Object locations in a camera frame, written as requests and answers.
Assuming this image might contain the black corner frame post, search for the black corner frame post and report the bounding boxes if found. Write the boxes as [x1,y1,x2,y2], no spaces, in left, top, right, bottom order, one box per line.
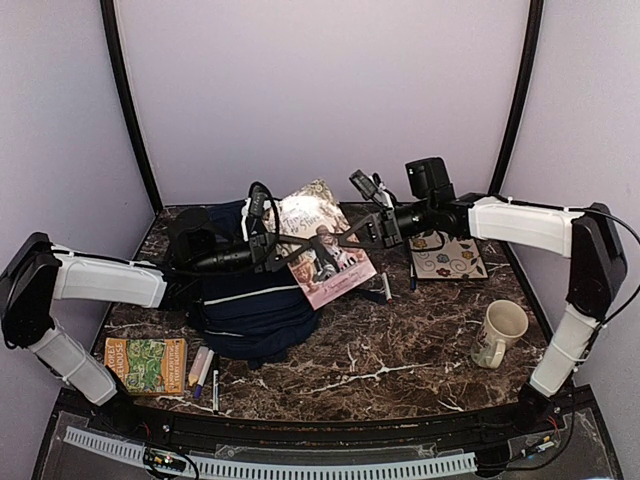
[99,0,164,215]
[488,0,545,194]

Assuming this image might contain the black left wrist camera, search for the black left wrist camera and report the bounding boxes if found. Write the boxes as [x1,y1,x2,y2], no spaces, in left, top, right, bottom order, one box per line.
[240,181,280,241]

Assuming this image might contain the white marker purple cap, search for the white marker purple cap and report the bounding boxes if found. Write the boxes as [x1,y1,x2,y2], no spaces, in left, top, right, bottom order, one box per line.
[194,350,215,398]

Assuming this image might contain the black left corner frame post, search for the black left corner frame post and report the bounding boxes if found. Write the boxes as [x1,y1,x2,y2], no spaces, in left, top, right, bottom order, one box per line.
[99,0,164,215]

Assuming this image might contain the cream ceramic mug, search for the cream ceramic mug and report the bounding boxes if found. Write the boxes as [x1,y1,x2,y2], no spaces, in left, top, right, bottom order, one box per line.
[470,300,529,369]

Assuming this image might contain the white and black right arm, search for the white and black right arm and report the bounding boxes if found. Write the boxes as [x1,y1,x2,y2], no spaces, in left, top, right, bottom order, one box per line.
[349,157,638,434]

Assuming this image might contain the green Storey Treehouse book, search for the green Storey Treehouse book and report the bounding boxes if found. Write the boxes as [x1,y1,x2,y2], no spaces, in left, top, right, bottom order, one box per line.
[104,337,187,396]

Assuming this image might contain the grey slotted cable duct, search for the grey slotted cable duct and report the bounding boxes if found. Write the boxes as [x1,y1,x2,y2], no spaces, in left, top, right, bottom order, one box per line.
[63,426,477,479]

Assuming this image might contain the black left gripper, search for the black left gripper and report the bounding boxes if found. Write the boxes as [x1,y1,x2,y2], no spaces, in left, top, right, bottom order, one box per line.
[190,231,311,281]

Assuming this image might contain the black front table rail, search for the black front table rail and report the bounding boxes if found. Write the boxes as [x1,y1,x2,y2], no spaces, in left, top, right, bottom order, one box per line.
[54,387,596,454]

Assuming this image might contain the navy blue student backpack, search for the navy blue student backpack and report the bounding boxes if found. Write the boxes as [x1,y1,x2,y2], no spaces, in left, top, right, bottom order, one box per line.
[187,199,381,371]

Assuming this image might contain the pink illustrated paperback book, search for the pink illustrated paperback book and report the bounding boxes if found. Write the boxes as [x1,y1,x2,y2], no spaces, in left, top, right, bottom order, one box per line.
[263,179,376,310]

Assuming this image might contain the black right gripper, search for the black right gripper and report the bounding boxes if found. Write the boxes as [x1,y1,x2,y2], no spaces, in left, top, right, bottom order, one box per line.
[338,198,435,250]

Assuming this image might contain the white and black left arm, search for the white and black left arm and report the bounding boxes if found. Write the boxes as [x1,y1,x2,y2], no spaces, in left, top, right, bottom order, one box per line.
[1,202,320,436]

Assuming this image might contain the floral patterned notebook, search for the floral patterned notebook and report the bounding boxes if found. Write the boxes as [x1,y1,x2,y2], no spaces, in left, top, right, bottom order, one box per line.
[408,232,488,280]

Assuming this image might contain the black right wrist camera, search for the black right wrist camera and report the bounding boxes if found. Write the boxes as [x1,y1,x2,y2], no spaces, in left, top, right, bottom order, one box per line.
[349,170,393,209]

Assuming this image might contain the black right corner frame post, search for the black right corner frame post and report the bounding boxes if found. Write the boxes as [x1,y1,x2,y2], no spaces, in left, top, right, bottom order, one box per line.
[488,0,545,194]

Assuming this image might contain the white marker blue cap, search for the white marker blue cap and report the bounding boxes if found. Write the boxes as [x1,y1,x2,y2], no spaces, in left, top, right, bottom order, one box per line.
[410,264,417,292]

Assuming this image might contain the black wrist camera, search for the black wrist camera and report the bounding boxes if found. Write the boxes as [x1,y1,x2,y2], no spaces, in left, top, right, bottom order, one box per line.
[349,170,393,209]
[240,181,280,241]

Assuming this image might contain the white marker red cap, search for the white marker red cap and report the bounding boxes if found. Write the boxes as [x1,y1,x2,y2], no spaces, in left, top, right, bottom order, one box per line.
[381,272,393,304]

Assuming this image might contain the white marker black cap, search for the white marker black cap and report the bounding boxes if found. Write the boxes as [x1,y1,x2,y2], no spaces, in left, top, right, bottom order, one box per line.
[212,367,220,414]

